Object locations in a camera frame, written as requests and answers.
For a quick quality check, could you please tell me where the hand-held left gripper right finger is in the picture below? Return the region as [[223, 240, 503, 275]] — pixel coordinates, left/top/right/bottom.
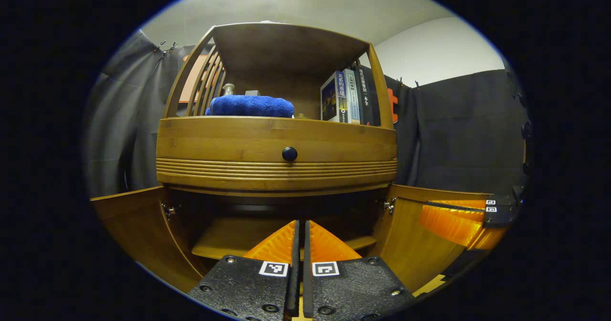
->
[[303, 219, 415, 319]]

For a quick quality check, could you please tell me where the black book with orange print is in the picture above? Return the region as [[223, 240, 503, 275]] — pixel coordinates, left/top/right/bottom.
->
[[356, 63, 382, 127]]

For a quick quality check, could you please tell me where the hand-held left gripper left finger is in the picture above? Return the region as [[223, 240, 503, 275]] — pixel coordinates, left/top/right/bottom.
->
[[187, 219, 300, 319]]

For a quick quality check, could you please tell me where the black backdrop cloth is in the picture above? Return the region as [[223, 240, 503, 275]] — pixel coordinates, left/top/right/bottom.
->
[[86, 29, 530, 197]]

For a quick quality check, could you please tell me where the wooden double-door shoe cabinet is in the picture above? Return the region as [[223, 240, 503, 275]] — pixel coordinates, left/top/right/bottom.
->
[[91, 22, 487, 293]]

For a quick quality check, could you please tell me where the pale blue spine book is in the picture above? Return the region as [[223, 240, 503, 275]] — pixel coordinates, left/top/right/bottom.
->
[[343, 68, 362, 124]]

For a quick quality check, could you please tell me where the wooden cabinet door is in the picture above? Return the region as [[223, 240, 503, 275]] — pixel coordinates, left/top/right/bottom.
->
[[91, 186, 203, 293], [370, 184, 487, 293]]

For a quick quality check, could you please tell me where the blue towel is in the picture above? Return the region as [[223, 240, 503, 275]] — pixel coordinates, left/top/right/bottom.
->
[[205, 95, 295, 118]]

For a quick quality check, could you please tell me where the book with night photo cover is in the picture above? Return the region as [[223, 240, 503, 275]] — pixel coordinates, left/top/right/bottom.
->
[[320, 71, 348, 123]]

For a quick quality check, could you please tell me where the wooden drawer with grooves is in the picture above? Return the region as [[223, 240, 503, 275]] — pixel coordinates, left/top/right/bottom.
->
[[156, 116, 398, 197]]

